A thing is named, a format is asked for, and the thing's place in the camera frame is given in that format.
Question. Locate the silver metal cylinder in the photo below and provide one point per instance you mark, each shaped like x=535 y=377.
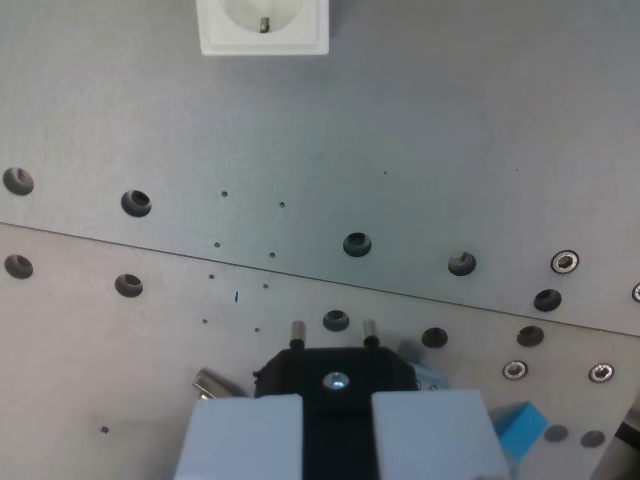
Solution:
x=212 y=384

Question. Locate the white wall socket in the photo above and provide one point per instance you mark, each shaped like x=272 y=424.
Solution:
x=300 y=30

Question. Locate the silver hex socket screw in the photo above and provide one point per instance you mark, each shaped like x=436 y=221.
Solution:
x=637 y=292
x=565 y=261
x=601 y=372
x=515 y=370

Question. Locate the black power plug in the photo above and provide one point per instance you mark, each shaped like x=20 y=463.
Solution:
x=337 y=365

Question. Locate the blue plastic block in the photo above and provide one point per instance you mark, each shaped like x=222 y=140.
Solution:
x=522 y=427

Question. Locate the light blue plastic piece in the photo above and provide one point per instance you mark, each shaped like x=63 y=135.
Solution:
x=431 y=375

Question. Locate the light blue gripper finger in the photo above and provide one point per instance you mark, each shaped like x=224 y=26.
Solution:
x=435 y=435
x=240 y=440

